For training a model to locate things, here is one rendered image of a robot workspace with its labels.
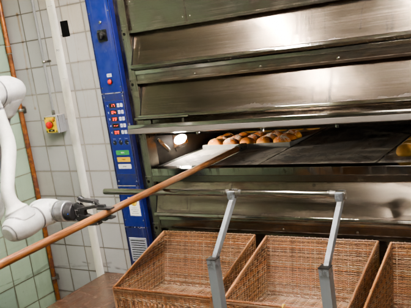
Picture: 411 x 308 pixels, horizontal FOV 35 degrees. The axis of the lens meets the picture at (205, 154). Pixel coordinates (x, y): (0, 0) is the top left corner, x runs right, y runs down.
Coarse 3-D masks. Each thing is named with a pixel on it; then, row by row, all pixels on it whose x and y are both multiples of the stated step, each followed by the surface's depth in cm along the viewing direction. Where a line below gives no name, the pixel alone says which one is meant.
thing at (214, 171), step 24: (168, 168) 336; (216, 168) 320; (240, 168) 312; (264, 168) 305; (288, 168) 298; (312, 168) 292; (336, 168) 286; (360, 168) 280; (384, 168) 274; (408, 168) 269
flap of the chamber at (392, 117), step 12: (288, 120) 277; (300, 120) 274; (312, 120) 271; (324, 120) 268; (336, 120) 265; (348, 120) 262; (360, 120) 260; (372, 120) 257; (384, 120) 254; (396, 120) 252; (408, 120) 259; (132, 132) 323; (144, 132) 319; (156, 132) 315; (168, 132) 313; (180, 132) 324
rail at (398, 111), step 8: (336, 112) 265; (344, 112) 263; (352, 112) 261; (360, 112) 259; (368, 112) 258; (376, 112) 256; (384, 112) 254; (392, 112) 253; (400, 112) 251; (408, 112) 249; (208, 120) 299; (216, 120) 297; (224, 120) 294; (232, 120) 292; (240, 120) 290; (248, 120) 287; (256, 120) 285; (264, 120) 283; (272, 120) 281; (280, 120) 279; (128, 128) 325; (136, 128) 322
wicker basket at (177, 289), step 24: (168, 240) 340; (192, 240) 332; (216, 240) 325; (240, 240) 318; (144, 264) 327; (168, 264) 340; (192, 264) 331; (240, 264) 300; (120, 288) 303; (144, 288) 326; (168, 288) 331; (192, 288) 326
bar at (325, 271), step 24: (120, 192) 306; (168, 192) 291; (192, 192) 284; (216, 192) 277; (240, 192) 271; (264, 192) 265; (288, 192) 259; (312, 192) 253; (336, 192) 247; (336, 216) 244; (216, 264) 258; (216, 288) 260
